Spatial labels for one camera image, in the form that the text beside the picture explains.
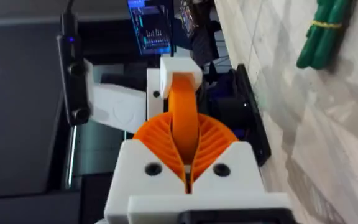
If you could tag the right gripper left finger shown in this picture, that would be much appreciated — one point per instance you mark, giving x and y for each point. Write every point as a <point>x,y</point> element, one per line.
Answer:
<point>132,174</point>

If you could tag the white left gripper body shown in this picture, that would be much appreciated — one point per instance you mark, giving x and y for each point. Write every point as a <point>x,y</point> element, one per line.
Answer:
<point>118,105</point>

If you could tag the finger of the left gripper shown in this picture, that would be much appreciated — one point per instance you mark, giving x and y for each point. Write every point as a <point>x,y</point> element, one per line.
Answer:
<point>153,87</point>
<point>183,109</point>

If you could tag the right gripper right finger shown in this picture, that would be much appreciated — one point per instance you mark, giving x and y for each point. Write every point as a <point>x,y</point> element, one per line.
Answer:
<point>228,174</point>

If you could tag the green vegetable bundle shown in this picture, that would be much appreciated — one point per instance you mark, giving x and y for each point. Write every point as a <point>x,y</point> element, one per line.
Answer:
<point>323,37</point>

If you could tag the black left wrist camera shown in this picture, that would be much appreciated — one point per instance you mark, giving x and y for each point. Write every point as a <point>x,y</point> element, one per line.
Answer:
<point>75,77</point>

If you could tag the black rail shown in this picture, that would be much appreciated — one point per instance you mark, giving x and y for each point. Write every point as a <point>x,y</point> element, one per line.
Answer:
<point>255,118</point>

